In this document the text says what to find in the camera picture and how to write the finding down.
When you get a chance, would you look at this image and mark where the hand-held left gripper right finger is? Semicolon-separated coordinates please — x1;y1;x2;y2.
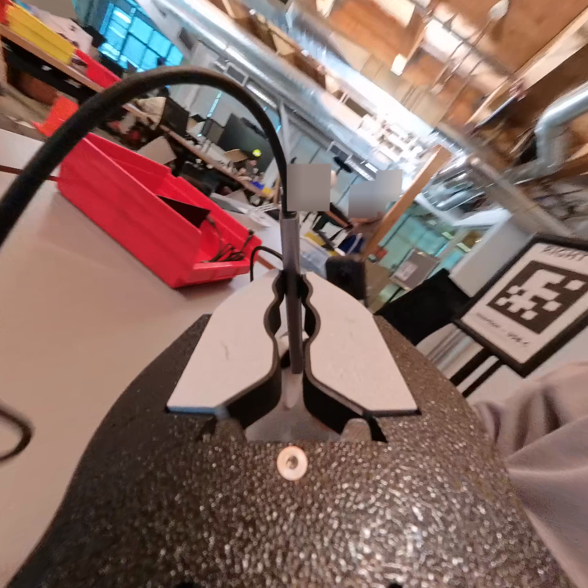
301;271;420;418

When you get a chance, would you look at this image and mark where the yellow storage bin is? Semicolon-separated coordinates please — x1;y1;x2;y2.
6;2;77;64

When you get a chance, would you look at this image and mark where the large silver air duct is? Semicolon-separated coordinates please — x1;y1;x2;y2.
152;0;465;182

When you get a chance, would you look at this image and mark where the black office chair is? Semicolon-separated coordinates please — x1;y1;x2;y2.
374;268;470;346

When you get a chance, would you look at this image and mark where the large black monitor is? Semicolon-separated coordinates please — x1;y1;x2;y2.
220;113;275;172

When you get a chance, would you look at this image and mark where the black framed marker sign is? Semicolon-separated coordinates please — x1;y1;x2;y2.
449;233;588;398

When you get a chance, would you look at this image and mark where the bundle of black cables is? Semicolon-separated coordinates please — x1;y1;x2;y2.
201;216;254;263

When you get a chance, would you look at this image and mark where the orange floor object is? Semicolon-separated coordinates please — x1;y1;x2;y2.
33;96;80;138

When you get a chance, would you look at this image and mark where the red storage bin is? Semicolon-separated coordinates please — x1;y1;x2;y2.
75;47;121;91

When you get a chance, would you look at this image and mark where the wooden post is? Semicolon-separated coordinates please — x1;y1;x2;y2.
362;145;454;259

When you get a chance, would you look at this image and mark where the grey desk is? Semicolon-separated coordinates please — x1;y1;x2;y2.
0;128;288;566

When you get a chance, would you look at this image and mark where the grey notice board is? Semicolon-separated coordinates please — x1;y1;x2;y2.
392;249;441;286

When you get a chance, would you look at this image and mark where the red plastic bin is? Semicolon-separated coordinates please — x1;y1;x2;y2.
56;132;263;290

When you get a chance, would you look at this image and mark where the clear plastic box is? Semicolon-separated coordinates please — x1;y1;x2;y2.
300;238;337;277

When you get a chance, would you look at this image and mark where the person's grey clothing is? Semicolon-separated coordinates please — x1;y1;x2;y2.
472;362;588;588

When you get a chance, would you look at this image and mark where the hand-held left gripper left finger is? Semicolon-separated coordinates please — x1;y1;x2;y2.
165;270;283;414

